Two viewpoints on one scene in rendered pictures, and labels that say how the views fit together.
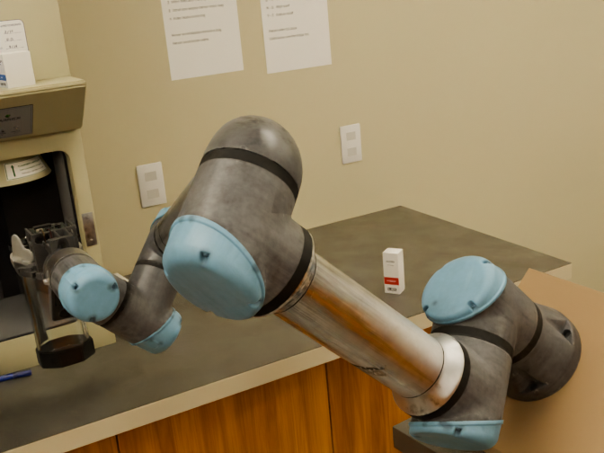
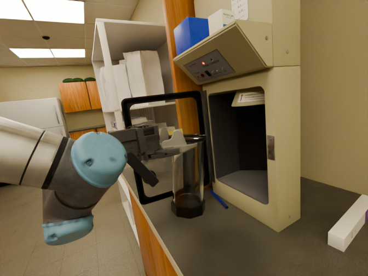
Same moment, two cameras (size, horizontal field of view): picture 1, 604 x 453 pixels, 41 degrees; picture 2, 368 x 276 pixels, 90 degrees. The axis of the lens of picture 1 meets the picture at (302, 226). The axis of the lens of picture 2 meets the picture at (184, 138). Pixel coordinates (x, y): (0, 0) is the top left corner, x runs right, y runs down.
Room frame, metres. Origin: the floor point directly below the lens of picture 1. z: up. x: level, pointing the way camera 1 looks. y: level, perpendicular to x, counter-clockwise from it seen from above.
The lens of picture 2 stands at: (1.36, -0.06, 1.36)
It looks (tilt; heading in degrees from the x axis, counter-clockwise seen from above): 11 degrees down; 91
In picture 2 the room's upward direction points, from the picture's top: 7 degrees counter-clockwise
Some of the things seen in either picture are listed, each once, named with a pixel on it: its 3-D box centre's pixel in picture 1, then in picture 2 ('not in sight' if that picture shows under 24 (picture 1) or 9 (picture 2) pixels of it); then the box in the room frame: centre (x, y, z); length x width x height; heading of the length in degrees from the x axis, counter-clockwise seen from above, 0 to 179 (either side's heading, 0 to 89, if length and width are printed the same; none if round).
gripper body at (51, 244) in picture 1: (58, 255); (135, 144); (1.22, 0.39, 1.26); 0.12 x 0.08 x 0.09; 27
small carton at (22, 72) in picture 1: (14, 69); (222, 26); (1.49, 0.49, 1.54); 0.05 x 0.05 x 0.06; 36
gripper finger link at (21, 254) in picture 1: (18, 250); (165, 137); (1.29, 0.48, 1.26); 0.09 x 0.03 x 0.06; 51
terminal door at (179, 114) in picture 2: not in sight; (170, 147); (1.29, 0.63, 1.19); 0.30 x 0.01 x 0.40; 22
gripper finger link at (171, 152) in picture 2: not in sight; (162, 152); (1.29, 0.39, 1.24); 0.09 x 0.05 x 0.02; 4
